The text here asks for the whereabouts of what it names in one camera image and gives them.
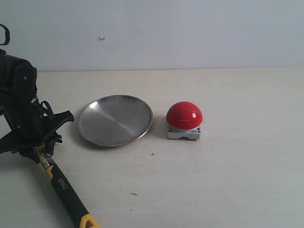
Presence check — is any round steel plate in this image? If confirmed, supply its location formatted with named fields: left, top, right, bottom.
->
left=77, top=95, right=153, bottom=147

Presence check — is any red dome push button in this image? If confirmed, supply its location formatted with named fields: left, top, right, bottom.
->
left=166, top=101, right=204, bottom=140

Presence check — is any yellow black claw hammer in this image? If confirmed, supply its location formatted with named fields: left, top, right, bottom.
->
left=34, top=145, right=100, bottom=228

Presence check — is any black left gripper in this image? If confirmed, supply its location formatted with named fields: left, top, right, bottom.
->
left=0, top=97, right=74, bottom=163

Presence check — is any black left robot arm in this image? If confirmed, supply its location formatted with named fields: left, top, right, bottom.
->
left=0, top=50, right=74, bottom=163

